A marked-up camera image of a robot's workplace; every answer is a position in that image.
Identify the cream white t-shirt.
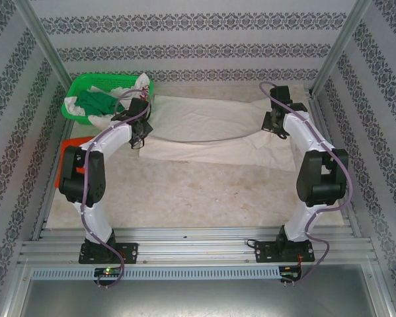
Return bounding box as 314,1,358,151
138,93,299,172

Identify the white t-shirt with red print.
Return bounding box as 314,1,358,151
131,73,152,103

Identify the clothes pile in basket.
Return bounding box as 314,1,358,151
63,85,136,133

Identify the green t-shirt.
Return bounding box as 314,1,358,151
74,90,126,117

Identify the green plastic basket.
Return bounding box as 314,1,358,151
61,73,154,128

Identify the orange folded t-shirt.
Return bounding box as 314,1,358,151
56,136,93,190

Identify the left circuit board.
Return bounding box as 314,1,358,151
94,267,123,277

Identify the circuit board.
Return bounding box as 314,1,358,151
281,265,303,281
94,267,123,277

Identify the right circuit board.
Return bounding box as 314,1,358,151
281,265,303,281

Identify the grey metal panel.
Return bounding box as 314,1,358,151
5,260,395,317

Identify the aluminium frame post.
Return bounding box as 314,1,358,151
311,0,373,96
17,0,73,95

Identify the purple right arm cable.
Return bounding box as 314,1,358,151
258,81,354,287

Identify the aluminium rail frame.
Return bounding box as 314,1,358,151
17,226,379,265

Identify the aluminium side rail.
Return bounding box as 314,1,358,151
308,88,364,238

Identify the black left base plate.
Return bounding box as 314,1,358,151
78,242,139,265

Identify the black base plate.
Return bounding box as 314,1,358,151
254,239,315,264
78,242,139,265

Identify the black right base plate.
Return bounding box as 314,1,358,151
254,239,315,264

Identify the slotted grey cable duct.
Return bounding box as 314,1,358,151
30,266,281,280

